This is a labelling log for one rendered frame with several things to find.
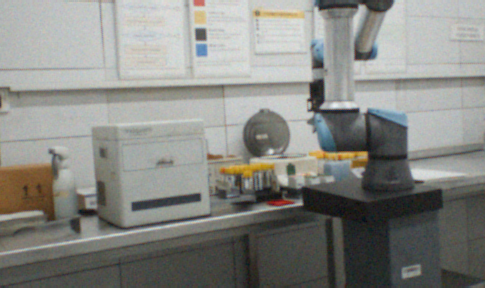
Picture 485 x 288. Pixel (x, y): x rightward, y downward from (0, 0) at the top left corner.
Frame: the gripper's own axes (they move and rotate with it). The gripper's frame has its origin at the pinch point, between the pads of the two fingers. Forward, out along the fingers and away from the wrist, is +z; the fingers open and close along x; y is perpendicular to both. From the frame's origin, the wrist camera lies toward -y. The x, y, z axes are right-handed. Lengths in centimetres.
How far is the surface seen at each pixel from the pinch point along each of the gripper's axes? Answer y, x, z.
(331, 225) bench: 13.6, 12.0, 31.0
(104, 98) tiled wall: 62, -60, -19
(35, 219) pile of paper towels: 103, -22, 18
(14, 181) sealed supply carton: 105, -35, 7
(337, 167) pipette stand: -1.3, 2.2, 12.8
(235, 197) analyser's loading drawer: 49, 5, 17
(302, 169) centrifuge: 0.6, -14.9, 14.0
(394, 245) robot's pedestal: 29, 50, 29
